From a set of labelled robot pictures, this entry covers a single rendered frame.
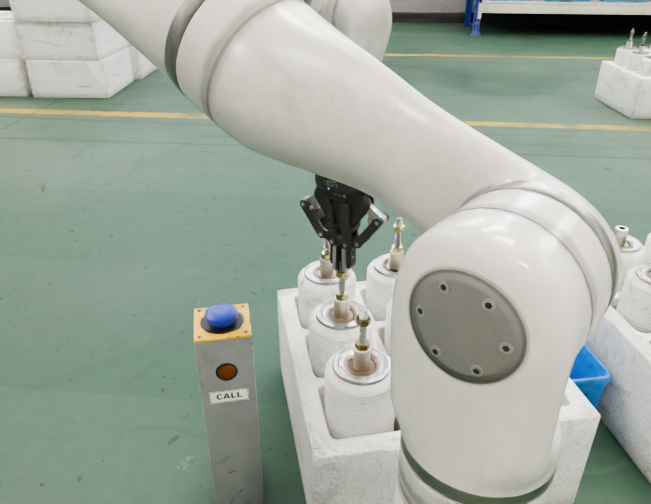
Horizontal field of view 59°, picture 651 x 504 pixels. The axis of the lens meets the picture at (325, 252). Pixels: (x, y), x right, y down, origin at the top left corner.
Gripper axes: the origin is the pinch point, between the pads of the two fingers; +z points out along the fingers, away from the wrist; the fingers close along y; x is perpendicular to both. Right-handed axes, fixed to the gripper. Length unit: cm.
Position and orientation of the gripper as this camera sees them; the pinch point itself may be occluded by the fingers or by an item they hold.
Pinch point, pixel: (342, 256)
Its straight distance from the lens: 80.4
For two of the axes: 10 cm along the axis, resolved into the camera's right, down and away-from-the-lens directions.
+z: 0.0, 8.8, 4.8
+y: 8.5, 2.5, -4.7
